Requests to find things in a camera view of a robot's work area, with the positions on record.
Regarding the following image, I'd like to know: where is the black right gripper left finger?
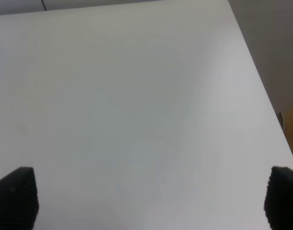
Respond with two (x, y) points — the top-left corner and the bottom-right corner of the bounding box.
(0, 167), (39, 230)

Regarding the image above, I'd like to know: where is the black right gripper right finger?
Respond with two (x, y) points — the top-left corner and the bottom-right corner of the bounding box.
(264, 166), (293, 230)

